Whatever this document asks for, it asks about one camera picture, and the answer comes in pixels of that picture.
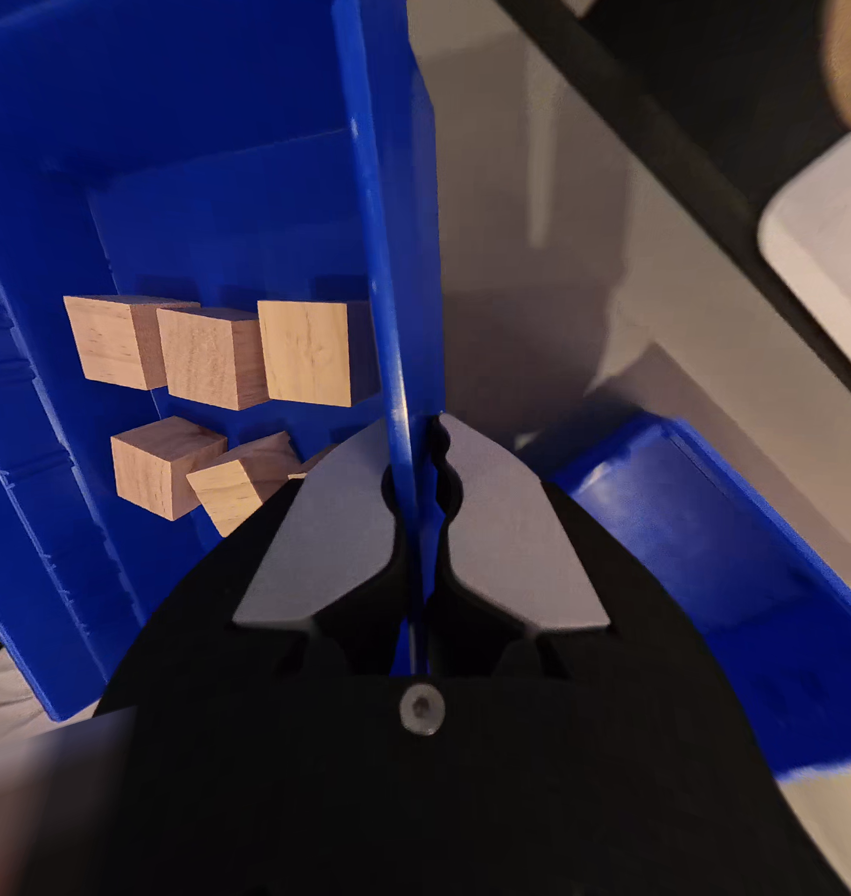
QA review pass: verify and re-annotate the white rounded object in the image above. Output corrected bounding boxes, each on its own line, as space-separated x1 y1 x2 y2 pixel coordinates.
757 133 851 389

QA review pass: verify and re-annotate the group of wooden cubes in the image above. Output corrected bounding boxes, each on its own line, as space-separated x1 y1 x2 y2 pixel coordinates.
63 294 381 539

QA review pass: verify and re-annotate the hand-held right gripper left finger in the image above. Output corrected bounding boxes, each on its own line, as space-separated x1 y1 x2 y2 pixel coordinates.
232 419 411 634

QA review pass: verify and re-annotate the blue plastic bin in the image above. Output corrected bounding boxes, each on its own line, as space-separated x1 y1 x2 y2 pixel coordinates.
0 0 449 723
516 412 851 782

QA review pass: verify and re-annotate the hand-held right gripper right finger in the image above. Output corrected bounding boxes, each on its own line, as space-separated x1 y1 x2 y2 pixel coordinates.
425 413 612 635

